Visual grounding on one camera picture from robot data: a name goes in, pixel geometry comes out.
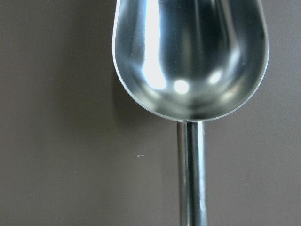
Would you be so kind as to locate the steel ice scoop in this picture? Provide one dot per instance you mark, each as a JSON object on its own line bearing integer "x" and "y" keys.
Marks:
{"x": 190, "y": 61}

